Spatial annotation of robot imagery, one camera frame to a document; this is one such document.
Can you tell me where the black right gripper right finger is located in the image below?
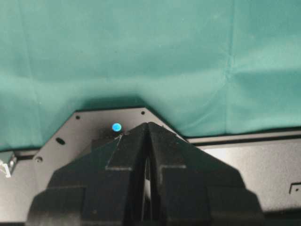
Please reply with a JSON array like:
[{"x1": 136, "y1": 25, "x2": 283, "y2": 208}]
[{"x1": 149, "y1": 122, "x2": 264, "y2": 226}]

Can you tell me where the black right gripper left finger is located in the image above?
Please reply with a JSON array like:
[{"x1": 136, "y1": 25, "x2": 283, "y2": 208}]
[{"x1": 26, "y1": 123, "x2": 148, "y2": 226}]

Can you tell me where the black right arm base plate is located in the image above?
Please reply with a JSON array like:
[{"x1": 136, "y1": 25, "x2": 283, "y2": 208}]
[{"x1": 0, "y1": 108, "x2": 301, "y2": 226}]

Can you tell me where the green table cloth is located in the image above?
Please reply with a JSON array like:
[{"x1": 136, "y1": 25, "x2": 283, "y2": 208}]
[{"x1": 0, "y1": 0, "x2": 301, "y2": 151}]

